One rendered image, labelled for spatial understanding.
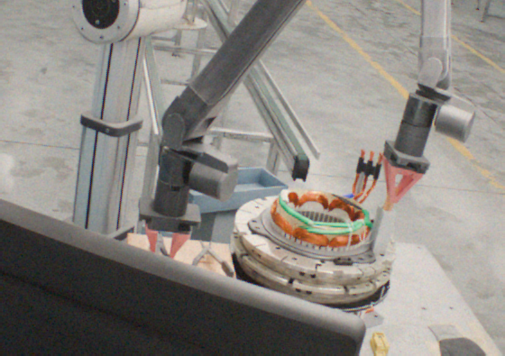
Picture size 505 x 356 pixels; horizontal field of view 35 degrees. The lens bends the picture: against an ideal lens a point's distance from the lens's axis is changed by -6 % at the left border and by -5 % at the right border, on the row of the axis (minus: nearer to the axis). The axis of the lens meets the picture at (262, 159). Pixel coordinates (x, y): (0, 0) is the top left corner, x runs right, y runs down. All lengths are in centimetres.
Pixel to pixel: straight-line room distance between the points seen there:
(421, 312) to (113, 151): 86
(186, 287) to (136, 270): 3
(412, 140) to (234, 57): 40
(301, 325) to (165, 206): 97
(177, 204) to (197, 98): 18
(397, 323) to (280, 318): 162
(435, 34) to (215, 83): 45
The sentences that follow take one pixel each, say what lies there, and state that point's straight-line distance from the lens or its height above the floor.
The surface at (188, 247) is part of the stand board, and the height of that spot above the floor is 107.
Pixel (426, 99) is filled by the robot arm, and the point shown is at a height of 141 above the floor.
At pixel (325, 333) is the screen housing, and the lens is 42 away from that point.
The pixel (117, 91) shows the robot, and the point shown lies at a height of 125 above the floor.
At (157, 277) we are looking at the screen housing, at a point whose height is 156.
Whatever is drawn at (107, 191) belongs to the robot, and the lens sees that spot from 180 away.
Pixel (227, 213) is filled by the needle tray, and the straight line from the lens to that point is 184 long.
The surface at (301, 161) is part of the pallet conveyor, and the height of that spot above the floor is 74.
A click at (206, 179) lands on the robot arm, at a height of 127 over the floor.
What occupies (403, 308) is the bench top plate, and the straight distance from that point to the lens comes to 210.
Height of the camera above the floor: 178
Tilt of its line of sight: 21 degrees down
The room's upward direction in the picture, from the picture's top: 11 degrees clockwise
